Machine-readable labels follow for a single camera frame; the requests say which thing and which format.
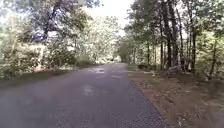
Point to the grey asphalt road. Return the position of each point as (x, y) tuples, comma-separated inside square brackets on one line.
[(90, 103)]

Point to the wood of trees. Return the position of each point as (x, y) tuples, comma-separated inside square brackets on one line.
[(180, 36), (43, 40)]

